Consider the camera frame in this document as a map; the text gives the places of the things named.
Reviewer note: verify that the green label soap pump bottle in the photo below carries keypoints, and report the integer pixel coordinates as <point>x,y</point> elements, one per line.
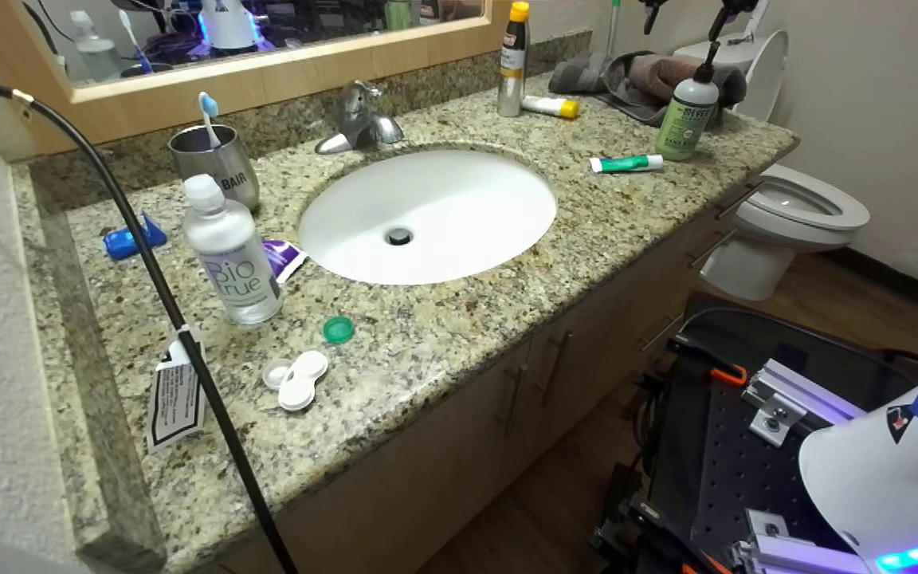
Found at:
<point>685,122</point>

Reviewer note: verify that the yellow cap white squeeze tube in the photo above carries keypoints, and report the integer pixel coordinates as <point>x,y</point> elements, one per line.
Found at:
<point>547,107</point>

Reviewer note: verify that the orange cap spray can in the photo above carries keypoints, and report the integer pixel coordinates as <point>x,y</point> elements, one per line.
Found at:
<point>510,67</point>

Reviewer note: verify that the green toothpaste tube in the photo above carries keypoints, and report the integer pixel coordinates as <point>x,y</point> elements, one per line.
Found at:
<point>628,163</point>

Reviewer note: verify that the white toilet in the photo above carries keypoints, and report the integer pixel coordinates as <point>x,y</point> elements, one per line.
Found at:
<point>798,208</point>

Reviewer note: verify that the white oval sink basin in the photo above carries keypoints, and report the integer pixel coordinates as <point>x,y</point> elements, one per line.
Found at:
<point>459,208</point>

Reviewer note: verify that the chrome sink faucet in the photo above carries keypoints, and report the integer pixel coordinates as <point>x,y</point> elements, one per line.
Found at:
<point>363,122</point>

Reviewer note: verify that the orange black clamp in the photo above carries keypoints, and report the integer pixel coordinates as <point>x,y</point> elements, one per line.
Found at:
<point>730,373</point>

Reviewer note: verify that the purple white packet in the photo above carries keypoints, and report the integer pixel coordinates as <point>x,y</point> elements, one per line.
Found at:
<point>289,259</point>

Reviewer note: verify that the black robot table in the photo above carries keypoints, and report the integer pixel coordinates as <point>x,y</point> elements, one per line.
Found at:
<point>715,457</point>

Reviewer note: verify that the green round lens cap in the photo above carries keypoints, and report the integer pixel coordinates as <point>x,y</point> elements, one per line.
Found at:
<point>340,331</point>

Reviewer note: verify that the blue white toothbrush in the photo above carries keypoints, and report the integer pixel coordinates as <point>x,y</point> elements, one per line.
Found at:
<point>207,113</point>

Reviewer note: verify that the grey metal cup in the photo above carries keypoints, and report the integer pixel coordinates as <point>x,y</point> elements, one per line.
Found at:
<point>220,163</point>

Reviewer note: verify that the clear contact solution bottle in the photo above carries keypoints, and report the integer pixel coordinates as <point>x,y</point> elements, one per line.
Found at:
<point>233,265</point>

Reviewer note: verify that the wooden vanity cabinet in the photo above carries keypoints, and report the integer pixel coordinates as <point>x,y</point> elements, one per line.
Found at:
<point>428,457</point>

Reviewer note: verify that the white contact lens case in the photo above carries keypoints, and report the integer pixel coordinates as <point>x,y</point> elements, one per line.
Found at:
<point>298,382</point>

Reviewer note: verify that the small blue plastic item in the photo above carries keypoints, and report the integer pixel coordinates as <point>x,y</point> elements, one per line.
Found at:
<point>124,243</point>

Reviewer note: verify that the wood framed wall mirror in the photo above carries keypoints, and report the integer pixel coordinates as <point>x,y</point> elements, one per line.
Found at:
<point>270,67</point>

